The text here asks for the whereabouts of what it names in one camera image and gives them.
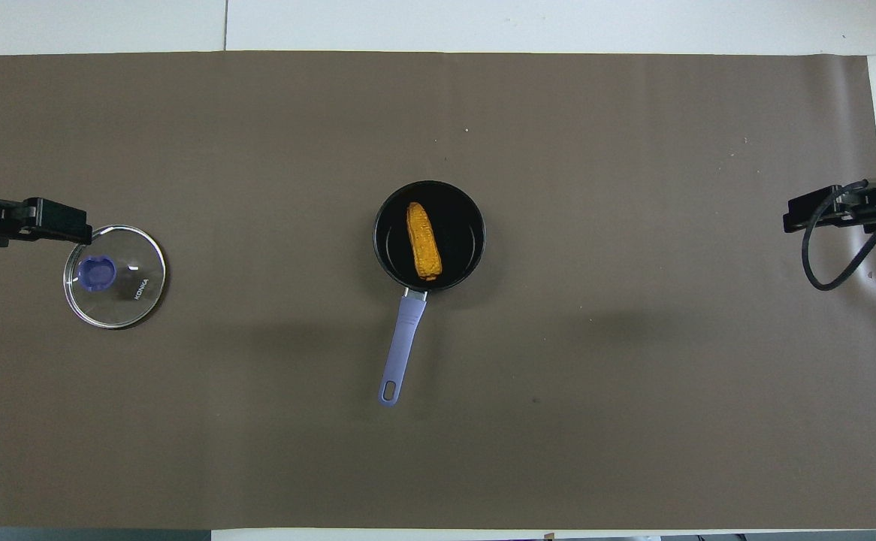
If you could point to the brown table mat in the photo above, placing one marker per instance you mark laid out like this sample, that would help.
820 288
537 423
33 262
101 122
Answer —
258 421

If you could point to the yellow toy corn cob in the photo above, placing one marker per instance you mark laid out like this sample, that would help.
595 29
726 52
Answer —
424 242

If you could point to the glass lid purple knob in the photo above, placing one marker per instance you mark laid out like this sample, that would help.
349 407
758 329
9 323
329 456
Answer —
126 285

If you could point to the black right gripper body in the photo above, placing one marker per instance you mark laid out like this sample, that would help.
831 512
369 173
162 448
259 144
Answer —
832 207

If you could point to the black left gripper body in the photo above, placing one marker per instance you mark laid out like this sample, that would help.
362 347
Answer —
43 216

